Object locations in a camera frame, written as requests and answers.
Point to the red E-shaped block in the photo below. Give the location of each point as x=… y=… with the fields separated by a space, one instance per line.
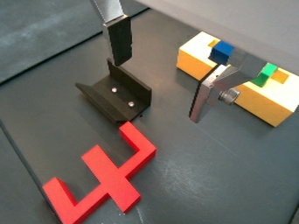
x=114 y=180

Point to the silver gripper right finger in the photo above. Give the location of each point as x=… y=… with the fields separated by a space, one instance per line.
x=219 y=86

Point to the yellow base board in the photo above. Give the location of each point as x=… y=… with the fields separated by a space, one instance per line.
x=271 y=102

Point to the black angled holder bracket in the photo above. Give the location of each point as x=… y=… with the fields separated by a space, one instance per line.
x=119 y=95

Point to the green bar block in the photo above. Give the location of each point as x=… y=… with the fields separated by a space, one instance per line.
x=267 y=71

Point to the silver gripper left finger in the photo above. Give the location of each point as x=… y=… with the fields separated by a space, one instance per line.
x=116 y=28

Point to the blue bar block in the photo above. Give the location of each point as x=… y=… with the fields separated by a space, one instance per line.
x=220 y=53

